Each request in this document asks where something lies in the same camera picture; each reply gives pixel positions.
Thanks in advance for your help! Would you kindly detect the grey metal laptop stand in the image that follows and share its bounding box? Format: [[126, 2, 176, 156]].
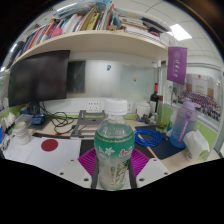
[[70, 109, 111, 140]]

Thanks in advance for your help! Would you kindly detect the large purple water bottle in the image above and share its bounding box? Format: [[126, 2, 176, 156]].
[[169, 98, 201, 149]]

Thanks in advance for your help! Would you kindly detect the group photo poster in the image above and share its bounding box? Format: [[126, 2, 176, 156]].
[[176, 71, 224, 123]]

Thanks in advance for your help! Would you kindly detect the white paper sheet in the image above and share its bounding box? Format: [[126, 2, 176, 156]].
[[26, 136, 83, 176], [3, 136, 44, 164]]

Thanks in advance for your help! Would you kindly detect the black desk mat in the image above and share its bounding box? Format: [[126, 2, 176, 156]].
[[79, 138, 158, 159]]

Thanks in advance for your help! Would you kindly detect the wall shelf with books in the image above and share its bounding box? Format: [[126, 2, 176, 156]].
[[6, 0, 178, 68]]

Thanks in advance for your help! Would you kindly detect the white round jar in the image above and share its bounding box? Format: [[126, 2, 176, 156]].
[[135, 100, 151, 118]]

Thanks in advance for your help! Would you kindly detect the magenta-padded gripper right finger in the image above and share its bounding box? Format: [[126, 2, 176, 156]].
[[127, 148, 171, 190]]

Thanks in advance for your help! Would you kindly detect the dark blue mouse pad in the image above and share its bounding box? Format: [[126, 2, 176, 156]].
[[143, 124, 184, 161]]

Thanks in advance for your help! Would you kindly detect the small blue box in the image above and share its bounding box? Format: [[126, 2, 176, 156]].
[[31, 113, 46, 126]]

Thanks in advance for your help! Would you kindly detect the coiled blue cable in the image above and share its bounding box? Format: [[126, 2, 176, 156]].
[[133, 128, 164, 148]]

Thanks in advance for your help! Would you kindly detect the flat round red coaster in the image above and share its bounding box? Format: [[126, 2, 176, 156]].
[[40, 138, 60, 153]]

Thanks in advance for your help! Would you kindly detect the dark wine bottle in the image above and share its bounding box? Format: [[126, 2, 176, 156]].
[[149, 82, 160, 114]]

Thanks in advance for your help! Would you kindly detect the purple hanging pennant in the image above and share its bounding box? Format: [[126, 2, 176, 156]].
[[166, 46, 188, 86]]

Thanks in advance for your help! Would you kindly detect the green-labelled clear drink bottle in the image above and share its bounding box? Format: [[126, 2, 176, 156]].
[[93, 98, 136, 192]]

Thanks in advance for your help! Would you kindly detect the black computer monitor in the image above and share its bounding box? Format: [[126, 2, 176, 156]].
[[8, 49, 71, 108]]

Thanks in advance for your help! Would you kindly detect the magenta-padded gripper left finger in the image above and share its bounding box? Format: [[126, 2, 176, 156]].
[[56, 147, 101, 190]]

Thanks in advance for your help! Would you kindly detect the white wall socket row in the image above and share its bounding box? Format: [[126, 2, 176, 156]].
[[85, 99, 134, 114]]

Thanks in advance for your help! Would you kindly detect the white tissue pack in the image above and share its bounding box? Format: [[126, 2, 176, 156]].
[[183, 129, 211, 161]]

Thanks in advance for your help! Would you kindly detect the white ceramic mug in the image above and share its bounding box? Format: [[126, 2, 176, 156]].
[[13, 120, 32, 146]]

